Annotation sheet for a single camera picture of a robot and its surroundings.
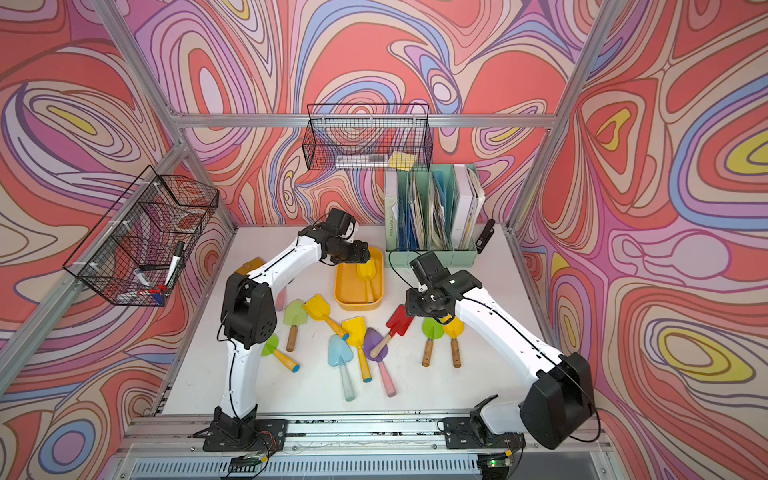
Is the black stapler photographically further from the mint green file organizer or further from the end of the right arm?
the end of the right arm

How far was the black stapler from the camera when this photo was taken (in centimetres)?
113

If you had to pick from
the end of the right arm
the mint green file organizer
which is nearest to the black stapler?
the mint green file organizer
